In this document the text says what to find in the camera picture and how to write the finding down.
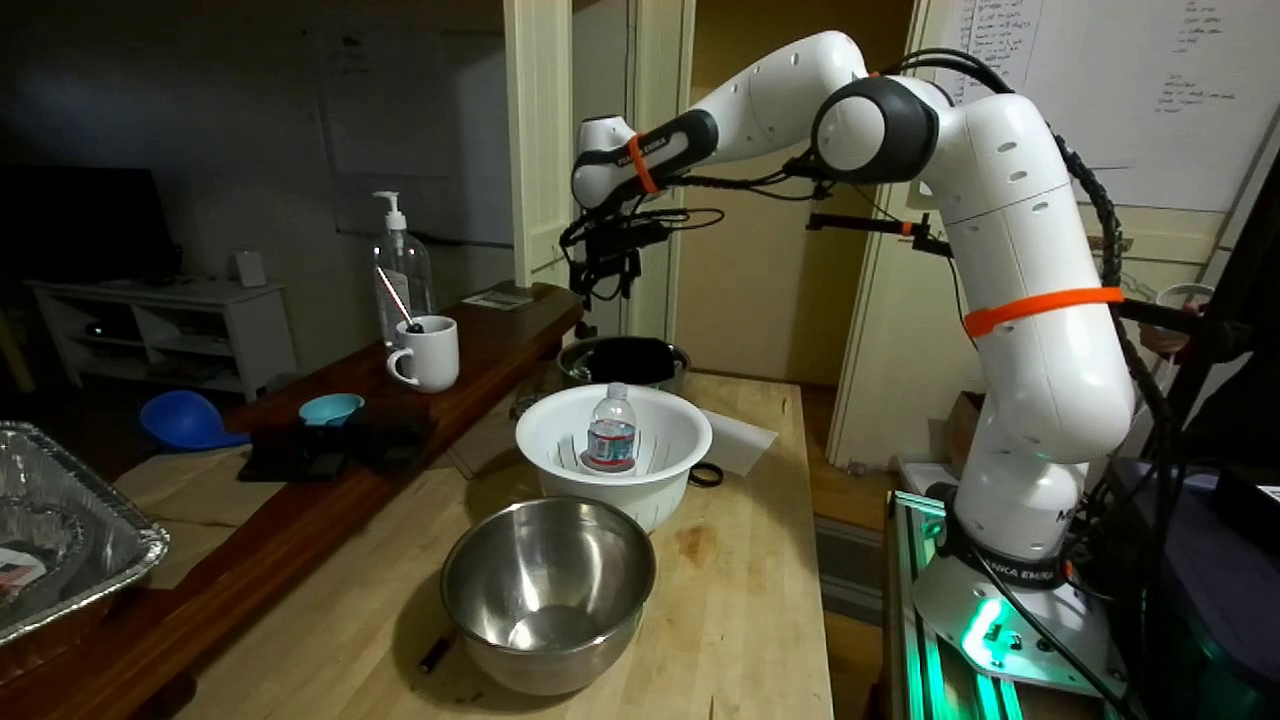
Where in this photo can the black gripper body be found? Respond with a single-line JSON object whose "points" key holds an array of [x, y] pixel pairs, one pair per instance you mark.
{"points": [[606, 249]]}

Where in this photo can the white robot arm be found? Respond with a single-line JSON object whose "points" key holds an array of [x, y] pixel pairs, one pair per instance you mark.
{"points": [[1058, 389]]}

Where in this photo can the black cloth on counter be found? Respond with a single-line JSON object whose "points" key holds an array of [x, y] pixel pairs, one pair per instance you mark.
{"points": [[320, 455]]}

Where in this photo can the small teal bowl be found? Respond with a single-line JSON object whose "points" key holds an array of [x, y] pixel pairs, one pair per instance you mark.
{"points": [[329, 411]]}

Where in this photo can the silver metal bowl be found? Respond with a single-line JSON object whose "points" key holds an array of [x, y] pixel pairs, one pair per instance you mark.
{"points": [[546, 594]]}

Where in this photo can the white plastic colander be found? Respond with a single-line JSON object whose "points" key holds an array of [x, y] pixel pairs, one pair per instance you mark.
{"points": [[671, 441]]}

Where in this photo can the small clear water bottle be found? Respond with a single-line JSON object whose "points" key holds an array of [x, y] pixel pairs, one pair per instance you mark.
{"points": [[614, 433]]}

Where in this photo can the clear soap pump bottle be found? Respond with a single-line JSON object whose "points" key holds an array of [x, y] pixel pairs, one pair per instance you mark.
{"points": [[396, 269]]}

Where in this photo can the white ceramic mug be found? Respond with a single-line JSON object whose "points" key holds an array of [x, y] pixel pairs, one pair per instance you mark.
{"points": [[424, 352]]}

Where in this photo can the white paper sheet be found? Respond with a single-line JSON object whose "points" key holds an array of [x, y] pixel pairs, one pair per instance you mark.
{"points": [[738, 444]]}

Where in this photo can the white low shelf unit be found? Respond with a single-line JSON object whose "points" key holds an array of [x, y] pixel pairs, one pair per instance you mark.
{"points": [[218, 337]]}

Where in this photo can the aluminium foil tray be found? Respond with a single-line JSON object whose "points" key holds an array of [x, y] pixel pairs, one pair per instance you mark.
{"points": [[67, 534]]}

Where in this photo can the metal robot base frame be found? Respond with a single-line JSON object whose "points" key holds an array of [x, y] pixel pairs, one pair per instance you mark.
{"points": [[968, 644]]}

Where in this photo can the whiteboard on wall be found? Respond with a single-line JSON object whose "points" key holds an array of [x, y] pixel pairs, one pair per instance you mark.
{"points": [[1165, 96]]}

